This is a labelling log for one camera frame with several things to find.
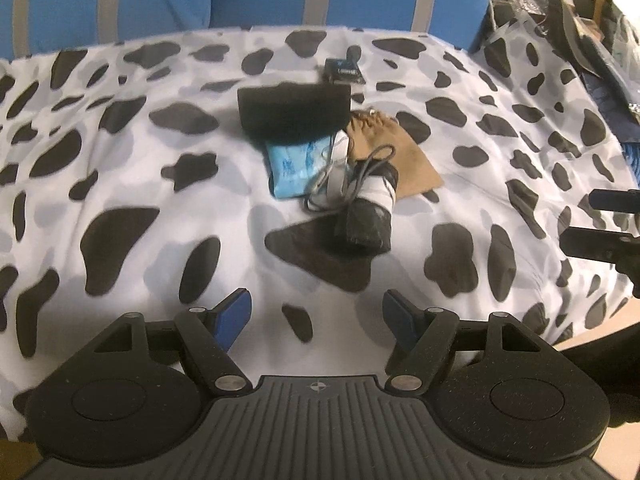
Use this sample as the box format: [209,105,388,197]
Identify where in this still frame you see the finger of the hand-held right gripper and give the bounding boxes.
[558,226,640,286]
[589,187,640,212]

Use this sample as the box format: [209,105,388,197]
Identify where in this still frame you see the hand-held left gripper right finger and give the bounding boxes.
[382,289,546,393]

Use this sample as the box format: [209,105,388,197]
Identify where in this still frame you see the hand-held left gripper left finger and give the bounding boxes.
[92,287,253,395]

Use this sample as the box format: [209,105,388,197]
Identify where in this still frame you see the black cloth pouch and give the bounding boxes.
[237,82,352,142]

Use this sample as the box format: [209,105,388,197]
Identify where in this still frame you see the blue patterned cloth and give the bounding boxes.
[582,72,640,183]

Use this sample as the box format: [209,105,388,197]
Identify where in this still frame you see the brown suede pouch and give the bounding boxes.
[346,109,444,200]

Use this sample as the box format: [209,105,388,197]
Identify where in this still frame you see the blue tissue packet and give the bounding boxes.
[264,132,342,200]

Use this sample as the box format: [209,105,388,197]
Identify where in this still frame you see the cow print blanket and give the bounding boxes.
[0,25,640,443]

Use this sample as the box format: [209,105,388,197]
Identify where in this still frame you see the dark olive bag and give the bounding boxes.
[546,0,640,93]

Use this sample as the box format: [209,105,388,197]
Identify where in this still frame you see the small black box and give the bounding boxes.
[320,58,366,86]

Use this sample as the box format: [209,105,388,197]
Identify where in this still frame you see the cardboard box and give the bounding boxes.
[0,441,45,480]

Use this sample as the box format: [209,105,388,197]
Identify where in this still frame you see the white adapter cable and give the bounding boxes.
[305,130,354,212]

